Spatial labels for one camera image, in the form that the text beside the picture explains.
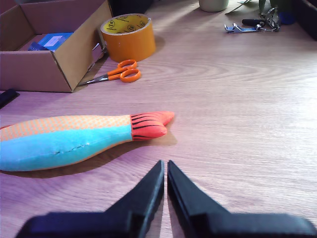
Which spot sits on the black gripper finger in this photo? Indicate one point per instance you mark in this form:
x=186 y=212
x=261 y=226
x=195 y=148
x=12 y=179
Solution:
x=185 y=198
x=146 y=198

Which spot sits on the brown cardboard box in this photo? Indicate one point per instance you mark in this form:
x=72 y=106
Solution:
x=29 y=72

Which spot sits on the orange and blue fish plush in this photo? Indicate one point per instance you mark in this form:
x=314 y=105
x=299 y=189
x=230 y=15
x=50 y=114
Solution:
x=62 y=143

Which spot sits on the yellow packing tape roll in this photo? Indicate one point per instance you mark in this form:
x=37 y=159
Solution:
x=131 y=44

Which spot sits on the black marker pen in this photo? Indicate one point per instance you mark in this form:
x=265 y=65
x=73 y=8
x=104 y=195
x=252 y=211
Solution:
x=7 y=96

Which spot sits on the silver bottle opener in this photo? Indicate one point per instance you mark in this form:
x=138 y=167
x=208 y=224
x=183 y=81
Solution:
x=237 y=29

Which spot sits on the blue paper packet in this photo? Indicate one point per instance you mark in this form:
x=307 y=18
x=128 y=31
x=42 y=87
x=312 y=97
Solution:
x=55 y=39

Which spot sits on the black key fob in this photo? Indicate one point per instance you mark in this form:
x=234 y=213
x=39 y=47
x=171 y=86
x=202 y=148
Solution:
x=252 y=21

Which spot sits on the pale grey plant pot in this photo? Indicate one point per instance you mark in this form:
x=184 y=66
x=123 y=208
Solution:
x=213 y=5

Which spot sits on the blue round key tag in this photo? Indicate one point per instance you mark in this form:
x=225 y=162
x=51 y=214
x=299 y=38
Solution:
x=286 y=17

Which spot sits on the black plant tray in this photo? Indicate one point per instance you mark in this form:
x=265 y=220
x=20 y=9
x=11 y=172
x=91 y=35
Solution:
x=308 y=19

